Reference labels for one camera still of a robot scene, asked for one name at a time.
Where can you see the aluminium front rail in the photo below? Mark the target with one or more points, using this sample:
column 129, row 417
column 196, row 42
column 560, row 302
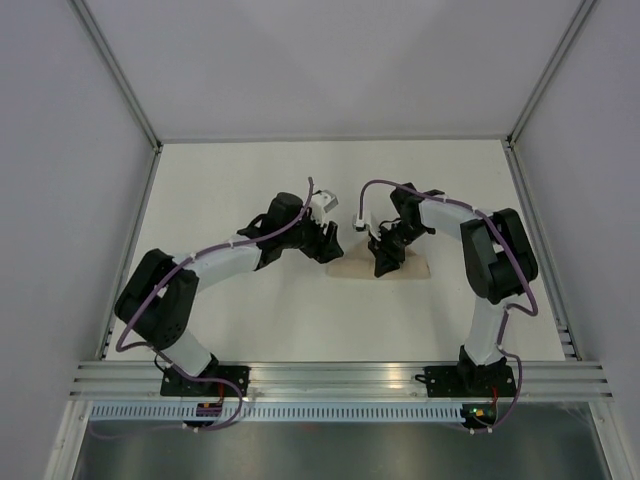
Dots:
column 562, row 381

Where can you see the right aluminium frame post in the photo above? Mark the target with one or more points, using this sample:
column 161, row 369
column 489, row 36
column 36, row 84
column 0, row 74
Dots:
column 567, row 41

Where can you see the aluminium frame post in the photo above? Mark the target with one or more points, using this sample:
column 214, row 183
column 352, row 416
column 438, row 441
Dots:
column 100, row 43
column 567, row 41

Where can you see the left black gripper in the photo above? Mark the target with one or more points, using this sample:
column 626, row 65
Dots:
column 325, row 248

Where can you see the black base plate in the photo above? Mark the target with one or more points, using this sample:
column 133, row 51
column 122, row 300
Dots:
column 455, row 383
column 222, row 380

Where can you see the beige cloth napkin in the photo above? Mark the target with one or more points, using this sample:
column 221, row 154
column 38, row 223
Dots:
column 358, row 263

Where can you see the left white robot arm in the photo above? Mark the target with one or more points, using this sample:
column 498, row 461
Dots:
column 157, row 301

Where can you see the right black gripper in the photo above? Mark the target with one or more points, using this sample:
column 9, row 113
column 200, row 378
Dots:
column 386, row 259

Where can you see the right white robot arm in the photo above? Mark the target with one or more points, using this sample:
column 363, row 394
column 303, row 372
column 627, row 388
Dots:
column 499, row 265

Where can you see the white slotted cable duct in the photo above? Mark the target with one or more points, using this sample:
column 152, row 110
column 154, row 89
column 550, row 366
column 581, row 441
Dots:
column 282, row 411

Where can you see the left aluminium frame post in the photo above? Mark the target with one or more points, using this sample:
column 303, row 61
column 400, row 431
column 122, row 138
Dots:
column 100, row 43

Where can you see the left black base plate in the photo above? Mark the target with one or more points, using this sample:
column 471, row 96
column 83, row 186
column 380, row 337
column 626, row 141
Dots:
column 222, row 380

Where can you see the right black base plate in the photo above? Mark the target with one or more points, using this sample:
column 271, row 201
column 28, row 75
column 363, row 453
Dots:
column 455, row 383

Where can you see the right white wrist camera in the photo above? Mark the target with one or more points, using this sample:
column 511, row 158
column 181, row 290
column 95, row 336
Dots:
column 365, row 222

